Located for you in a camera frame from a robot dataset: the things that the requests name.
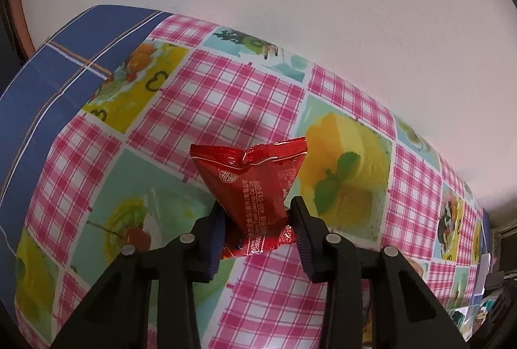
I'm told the pink checkered fruit tablecloth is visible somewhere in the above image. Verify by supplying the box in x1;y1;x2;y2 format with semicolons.
14;14;485;348

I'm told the blue striped cloth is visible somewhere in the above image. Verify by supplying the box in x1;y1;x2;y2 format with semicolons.
1;5;167;307

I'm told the white power adapter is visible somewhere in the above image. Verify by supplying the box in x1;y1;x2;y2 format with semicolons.
474;253;491;295

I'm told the red twisted candy packet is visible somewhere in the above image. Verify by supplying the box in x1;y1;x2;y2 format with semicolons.
189;137;308;259

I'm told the white teal tray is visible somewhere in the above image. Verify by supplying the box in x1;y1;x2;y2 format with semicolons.
448;303;488;341

